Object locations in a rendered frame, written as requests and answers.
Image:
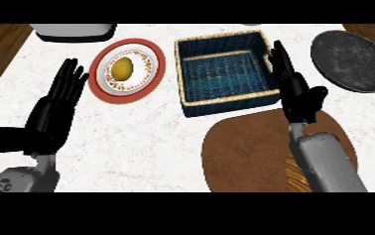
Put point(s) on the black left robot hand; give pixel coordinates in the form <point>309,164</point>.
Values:
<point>51,116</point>

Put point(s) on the dark grey round plate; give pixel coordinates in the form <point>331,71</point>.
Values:
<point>346,60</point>

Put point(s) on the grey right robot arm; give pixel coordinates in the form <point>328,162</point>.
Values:
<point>327,163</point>

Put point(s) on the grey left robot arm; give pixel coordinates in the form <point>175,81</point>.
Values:
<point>30,179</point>

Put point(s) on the yellow lemon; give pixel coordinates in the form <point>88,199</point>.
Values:
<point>122,68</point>

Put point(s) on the brown wooden cutting board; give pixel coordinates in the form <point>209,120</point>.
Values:
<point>244,153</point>

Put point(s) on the blue wicker basket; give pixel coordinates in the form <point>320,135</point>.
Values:
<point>225,73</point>

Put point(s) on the white patterned plate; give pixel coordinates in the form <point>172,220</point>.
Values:
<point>147,65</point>

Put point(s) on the golden brown striped croissant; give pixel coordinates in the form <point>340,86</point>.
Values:
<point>296,179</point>

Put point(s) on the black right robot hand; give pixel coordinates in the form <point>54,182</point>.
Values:
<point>297,96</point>

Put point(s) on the red round plate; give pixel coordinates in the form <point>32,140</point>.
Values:
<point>154,77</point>

